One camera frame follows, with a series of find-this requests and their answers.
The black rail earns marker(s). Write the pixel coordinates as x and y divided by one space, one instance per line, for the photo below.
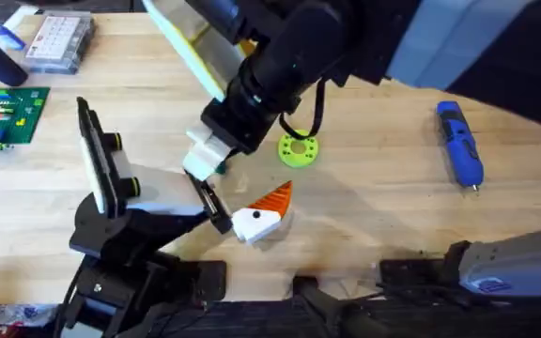
261 324

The clear plastic parts box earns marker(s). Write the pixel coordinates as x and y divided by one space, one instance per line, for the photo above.
59 42

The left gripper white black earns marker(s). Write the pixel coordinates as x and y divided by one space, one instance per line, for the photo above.
167 190

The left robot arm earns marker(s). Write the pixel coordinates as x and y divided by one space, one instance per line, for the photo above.
125 291

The blue electric screwdriver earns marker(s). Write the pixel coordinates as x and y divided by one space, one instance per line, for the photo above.
458 141

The small dark green object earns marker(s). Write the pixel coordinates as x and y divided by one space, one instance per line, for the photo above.
221 168

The left wrist upright black plate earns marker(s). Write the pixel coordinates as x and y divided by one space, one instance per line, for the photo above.
93 155

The printed plastic bag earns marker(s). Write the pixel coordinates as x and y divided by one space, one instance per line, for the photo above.
12 314

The green disc with holes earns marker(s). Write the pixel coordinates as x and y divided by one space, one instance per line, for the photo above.
289 157

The right wrist upright flat plate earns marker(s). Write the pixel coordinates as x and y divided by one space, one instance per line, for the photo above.
195 47

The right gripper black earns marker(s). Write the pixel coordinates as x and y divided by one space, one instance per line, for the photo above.
289 56

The green board with toy blocks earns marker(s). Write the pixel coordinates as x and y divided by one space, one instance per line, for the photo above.
12 117

